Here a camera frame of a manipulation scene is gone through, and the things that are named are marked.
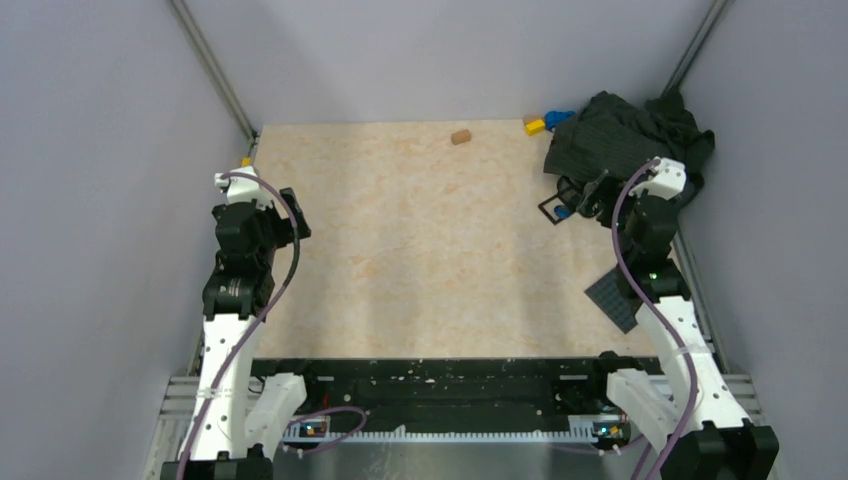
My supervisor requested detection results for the dark grey studded baseplate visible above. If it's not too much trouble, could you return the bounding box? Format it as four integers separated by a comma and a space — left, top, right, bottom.
584, 267, 638, 334

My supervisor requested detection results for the brown wooden block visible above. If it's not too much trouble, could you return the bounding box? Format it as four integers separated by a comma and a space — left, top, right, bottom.
450, 129, 472, 146

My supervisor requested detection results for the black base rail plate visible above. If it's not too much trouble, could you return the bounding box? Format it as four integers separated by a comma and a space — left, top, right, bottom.
251, 352, 660, 437

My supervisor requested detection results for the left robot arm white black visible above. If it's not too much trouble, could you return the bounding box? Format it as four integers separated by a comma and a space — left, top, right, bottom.
159, 166, 321, 479

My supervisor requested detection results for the yellow toy block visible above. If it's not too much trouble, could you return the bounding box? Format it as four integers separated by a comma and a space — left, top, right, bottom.
524, 118, 546, 136

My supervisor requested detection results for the black square frame brooch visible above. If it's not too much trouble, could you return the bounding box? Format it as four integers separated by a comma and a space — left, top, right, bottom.
537, 189, 579, 226

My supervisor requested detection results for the blue toy piece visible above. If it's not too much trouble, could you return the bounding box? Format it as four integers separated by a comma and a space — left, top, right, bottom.
543, 110, 576, 132

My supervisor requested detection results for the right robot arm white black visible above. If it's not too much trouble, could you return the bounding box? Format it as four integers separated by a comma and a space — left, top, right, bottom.
586, 157, 780, 479

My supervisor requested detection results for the black pinstriped shirt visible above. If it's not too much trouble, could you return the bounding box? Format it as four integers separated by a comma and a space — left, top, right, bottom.
543, 90, 716, 204

